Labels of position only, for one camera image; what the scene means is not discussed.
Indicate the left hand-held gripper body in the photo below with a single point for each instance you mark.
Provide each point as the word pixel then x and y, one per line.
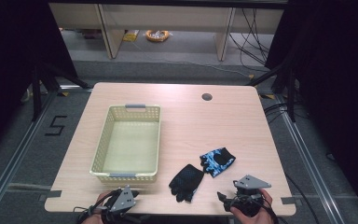
pixel 123 200

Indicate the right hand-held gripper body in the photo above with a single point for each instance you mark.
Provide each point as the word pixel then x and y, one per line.
pixel 249 193

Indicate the blue patterned fingerless glove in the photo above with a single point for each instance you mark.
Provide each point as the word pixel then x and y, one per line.
pixel 216 161

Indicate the black fingerless glove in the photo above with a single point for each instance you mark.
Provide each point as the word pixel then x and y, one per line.
pixel 186 182

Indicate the pale yellow plastic basket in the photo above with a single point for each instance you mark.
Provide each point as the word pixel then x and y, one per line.
pixel 130 146

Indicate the person's left hand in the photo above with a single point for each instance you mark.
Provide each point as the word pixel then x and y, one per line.
pixel 103 199

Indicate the person's right hand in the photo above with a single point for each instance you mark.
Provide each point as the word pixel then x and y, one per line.
pixel 266 205

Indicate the grey tape piece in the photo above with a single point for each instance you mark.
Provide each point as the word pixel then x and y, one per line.
pixel 52 194
pixel 289 200

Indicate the yellow black tape piece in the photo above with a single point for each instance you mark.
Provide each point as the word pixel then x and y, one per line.
pixel 63 93
pixel 268 96

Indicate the black metal stand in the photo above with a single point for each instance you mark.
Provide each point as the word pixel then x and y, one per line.
pixel 43 84
pixel 284 84

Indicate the black curtain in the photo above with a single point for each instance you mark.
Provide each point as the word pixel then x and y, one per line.
pixel 338 77
pixel 12 62

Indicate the yellow packet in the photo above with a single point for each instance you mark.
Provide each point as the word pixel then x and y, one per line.
pixel 130 35

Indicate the aluminium floor rail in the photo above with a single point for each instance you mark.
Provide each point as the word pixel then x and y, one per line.
pixel 18 152
pixel 307 161

